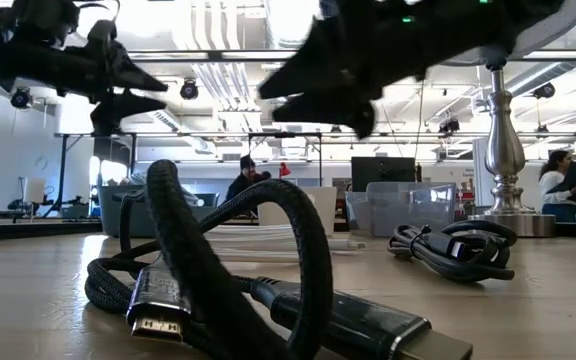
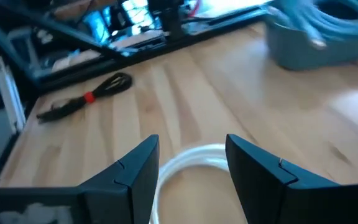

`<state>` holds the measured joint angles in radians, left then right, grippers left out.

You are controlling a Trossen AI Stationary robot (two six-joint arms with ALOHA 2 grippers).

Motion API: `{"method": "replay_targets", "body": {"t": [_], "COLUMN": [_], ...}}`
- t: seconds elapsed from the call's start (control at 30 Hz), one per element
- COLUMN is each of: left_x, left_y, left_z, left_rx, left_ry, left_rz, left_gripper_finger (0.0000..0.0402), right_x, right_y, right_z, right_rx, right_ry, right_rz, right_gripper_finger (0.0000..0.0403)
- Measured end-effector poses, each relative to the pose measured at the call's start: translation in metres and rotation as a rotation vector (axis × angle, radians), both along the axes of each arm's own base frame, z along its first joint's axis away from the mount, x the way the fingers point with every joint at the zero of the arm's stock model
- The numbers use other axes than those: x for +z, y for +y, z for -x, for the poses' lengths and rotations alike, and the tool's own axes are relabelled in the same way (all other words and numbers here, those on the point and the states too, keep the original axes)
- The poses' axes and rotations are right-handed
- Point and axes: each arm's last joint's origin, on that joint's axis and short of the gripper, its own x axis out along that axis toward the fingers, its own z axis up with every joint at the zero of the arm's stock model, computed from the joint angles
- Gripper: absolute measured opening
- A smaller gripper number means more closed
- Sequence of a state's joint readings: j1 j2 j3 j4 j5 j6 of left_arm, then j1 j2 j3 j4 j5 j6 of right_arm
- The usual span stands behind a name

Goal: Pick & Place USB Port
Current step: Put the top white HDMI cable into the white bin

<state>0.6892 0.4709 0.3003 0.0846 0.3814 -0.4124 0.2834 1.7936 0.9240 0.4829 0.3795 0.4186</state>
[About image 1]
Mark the white cable coil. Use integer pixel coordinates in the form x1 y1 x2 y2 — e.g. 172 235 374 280
202 223 368 253

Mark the black table frame rail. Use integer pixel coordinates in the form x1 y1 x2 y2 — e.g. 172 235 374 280
0 218 576 243

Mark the person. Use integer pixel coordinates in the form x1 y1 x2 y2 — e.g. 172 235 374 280
537 149 576 223
225 154 273 219

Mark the black overhead frame bar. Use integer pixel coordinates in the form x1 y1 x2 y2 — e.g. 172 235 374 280
127 48 576 64

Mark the black background frame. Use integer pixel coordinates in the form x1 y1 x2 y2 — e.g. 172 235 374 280
55 131 489 219

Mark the black ceiling spotlight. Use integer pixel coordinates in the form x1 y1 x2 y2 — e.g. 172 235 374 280
10 88 33 110
532 82 557 100
179 78 200 101

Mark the grey plastic bin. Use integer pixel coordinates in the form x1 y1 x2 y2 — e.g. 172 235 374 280
98 184 219 239

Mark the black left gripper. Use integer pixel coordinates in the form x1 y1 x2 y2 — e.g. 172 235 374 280
0 22 169 136

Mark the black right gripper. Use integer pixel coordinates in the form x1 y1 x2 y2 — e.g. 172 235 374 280
257 0 429 140

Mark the silver lamp with white shade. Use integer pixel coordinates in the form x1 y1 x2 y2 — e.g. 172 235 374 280
442 0 576 239

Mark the black monitor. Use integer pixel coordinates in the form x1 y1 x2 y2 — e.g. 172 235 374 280
351 156 417 193

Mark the black braided HDMI cable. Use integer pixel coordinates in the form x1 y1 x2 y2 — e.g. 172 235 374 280
84 158 474 360

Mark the black thin cable bundle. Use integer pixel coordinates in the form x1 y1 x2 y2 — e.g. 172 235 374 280
387 219 518 284

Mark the clear plastic bin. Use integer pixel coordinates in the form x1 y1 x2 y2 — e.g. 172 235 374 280
346 182 458 238

